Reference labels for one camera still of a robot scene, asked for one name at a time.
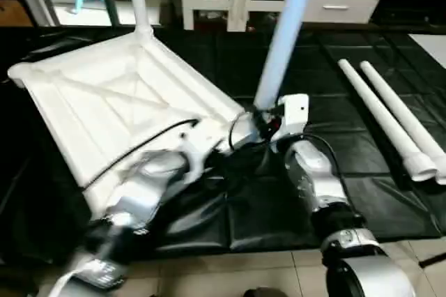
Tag white drawer unit with handle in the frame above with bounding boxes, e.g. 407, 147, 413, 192
298, 0, 383, 25

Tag white flat board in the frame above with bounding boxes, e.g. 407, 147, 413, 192
407, 33, 446, 69

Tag white plastic table top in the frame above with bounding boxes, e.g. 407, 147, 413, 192
6, 28, 246, 215

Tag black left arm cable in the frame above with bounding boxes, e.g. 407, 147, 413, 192
79, 119, 200, 193

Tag black work mat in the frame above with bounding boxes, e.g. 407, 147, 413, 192
0, 24, 446, 263

